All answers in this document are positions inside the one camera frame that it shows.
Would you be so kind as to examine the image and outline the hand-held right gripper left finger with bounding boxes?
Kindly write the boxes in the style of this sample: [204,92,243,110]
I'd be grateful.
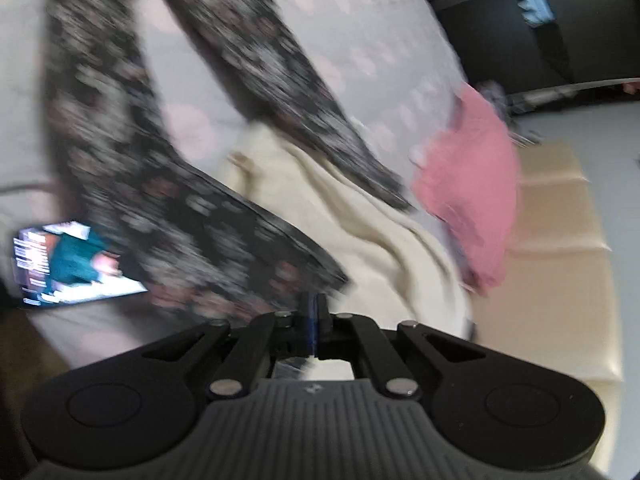
[142,294,315,400]

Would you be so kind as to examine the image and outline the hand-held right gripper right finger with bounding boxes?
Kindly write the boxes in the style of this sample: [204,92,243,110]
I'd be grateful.
[315,294,486,400]

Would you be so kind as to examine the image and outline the black floral pants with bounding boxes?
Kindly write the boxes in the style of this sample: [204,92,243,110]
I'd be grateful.
[47,0,413,326]

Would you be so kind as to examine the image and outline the cream garment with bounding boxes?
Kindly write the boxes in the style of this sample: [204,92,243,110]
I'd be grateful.
[220,122,476,361]

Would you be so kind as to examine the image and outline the pink pillow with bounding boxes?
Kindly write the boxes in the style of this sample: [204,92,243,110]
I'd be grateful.
[410,85,521,296]

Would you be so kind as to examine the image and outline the beige padded headboard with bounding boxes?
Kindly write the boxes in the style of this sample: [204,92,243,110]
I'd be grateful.
[470,142,626,461]

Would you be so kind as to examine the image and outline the black wardrobe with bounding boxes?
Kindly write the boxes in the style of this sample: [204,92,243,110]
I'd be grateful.
[405,0,640,116]

